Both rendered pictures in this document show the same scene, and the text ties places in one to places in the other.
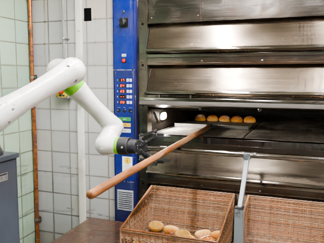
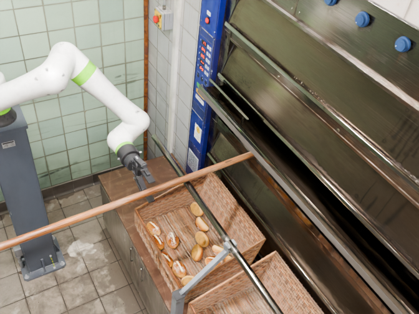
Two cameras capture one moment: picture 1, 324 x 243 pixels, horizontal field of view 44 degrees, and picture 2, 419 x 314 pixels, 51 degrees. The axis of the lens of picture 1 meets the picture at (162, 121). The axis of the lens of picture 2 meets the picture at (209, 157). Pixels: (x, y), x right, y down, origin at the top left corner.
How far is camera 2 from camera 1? 1.76 m
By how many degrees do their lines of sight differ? 47
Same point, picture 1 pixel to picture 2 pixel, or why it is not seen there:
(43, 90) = (11, 98)
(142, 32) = not seen: outside the picture
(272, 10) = (380, 68)
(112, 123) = (128, 123)
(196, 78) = (268, 94)
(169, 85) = (242, 83)
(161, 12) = not seen: outside the picture
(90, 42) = not seen: outside the picture
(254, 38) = (338, 95)
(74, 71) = (42, 87)
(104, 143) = (110, 144)
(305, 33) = (405, 140)
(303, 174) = (330, 284)
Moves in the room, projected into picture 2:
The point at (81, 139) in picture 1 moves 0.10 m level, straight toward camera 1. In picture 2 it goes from (173, 78) to (163, 86)
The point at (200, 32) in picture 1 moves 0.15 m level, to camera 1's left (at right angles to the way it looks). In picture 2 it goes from (287, 36) to (255, 22)
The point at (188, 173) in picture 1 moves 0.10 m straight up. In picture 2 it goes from (235, 186) to (237, 172)
